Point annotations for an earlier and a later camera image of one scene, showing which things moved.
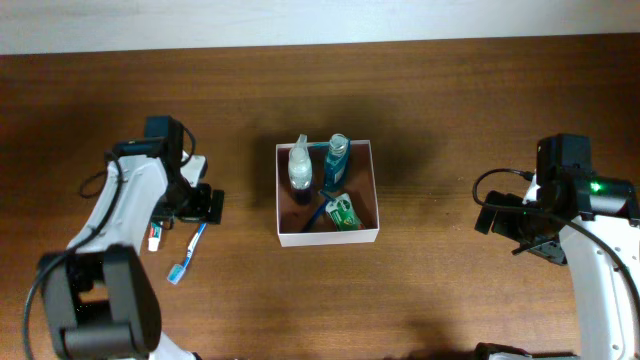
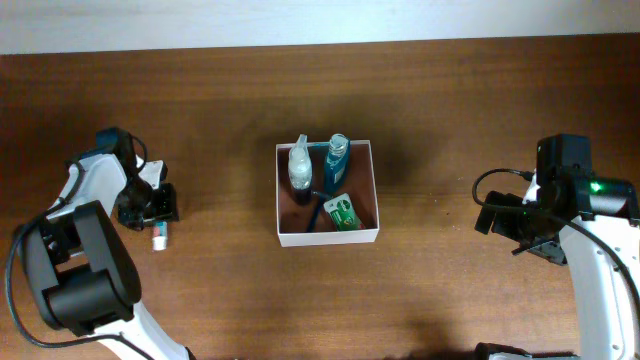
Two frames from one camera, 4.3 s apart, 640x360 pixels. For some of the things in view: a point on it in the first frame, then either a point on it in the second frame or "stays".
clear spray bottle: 300,168 stays
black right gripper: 502,224 stays
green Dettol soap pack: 343,214 stays
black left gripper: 201,211 to 168,210
